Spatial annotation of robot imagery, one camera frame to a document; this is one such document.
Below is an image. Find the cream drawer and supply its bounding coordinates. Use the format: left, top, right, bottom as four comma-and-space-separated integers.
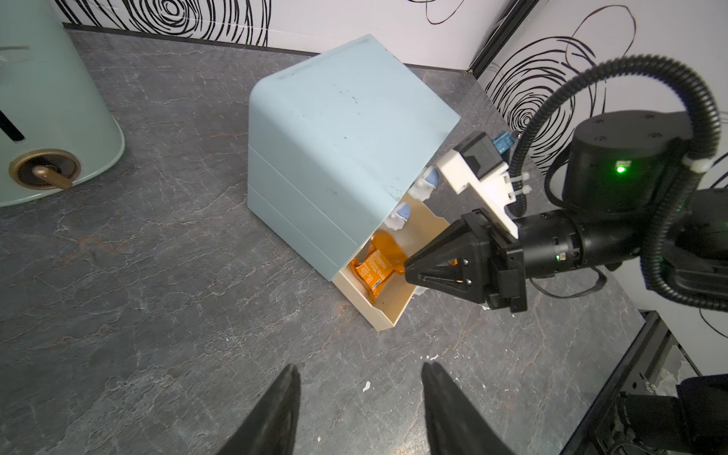
383, 202, 411, 231
408, 166, 440, 202
332, 195, 449, 332

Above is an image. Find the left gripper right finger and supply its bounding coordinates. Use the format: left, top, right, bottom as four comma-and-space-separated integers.
421, 362, 514, 455

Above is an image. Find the mint green toaster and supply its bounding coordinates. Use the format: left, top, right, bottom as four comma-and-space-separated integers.
1, 1, 126, 207

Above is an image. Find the orange cookie packet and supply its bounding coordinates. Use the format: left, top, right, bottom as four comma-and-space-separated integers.
349, 231, 409, 304

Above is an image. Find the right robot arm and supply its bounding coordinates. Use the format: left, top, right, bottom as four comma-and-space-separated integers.
405, 55, 727, 313

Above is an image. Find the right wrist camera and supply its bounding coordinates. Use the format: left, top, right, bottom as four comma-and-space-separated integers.
436, 132, 531, 239

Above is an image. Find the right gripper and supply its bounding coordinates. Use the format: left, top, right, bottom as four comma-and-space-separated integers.
405, 210, 527, 313

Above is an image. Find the blue cream drawer cabinet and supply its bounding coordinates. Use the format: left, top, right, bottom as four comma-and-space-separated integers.
246, 33, 462, 282

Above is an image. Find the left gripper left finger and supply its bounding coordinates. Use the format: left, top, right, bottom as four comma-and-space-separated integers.
218, 364, 301, 455

